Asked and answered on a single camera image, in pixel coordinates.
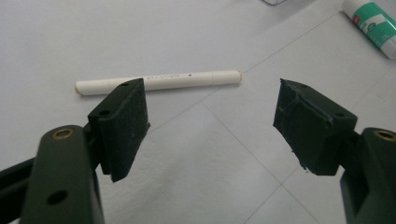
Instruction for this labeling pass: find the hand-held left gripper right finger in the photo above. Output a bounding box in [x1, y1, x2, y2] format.
[273, 77, 359, 176]

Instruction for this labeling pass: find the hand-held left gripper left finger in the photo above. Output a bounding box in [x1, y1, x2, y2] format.
[87, 77, 151, 183]

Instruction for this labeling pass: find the white marker pen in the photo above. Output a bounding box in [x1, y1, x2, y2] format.
[74, 69, 243, 97]

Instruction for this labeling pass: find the green and white glue stick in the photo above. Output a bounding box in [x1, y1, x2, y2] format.
[341, 0, 396, 60]

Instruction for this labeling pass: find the clear plastic container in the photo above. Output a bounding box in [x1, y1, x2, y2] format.
[260, 0, 289, 7]

